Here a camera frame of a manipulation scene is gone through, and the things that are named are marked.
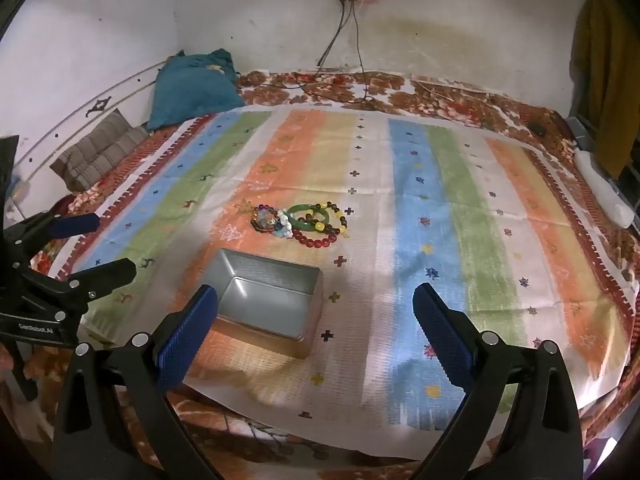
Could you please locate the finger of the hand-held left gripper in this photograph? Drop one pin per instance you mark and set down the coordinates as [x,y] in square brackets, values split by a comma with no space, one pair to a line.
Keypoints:
[100,275]
[75,225]

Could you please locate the yellow hanging cloth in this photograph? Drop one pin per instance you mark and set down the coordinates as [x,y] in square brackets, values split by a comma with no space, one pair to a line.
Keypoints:
[605,60]

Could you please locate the teal pillow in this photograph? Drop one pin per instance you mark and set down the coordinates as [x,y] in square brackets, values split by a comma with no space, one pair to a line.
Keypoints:
[195,90]

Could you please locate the silver metal tin box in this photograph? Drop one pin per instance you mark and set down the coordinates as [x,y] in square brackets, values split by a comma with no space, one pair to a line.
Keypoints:
[270,305]

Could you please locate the striped printed mat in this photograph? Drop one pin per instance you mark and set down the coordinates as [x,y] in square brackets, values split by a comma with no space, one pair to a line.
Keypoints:
[400,185]

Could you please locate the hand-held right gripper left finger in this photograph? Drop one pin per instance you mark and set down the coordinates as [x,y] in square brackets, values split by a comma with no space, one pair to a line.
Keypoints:
[187,330]

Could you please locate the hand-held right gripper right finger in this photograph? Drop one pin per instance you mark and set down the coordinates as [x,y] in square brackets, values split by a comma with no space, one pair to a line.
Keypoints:
[442,335]

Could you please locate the green jade bangle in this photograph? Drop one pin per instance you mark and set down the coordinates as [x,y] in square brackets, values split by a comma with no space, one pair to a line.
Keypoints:
[295,210]

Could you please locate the brown striped cushion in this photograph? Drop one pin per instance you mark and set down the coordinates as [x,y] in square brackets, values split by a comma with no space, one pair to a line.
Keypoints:
[95,150]

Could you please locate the white long object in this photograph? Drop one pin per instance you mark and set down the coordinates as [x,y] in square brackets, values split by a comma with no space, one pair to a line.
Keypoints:
[600,185]

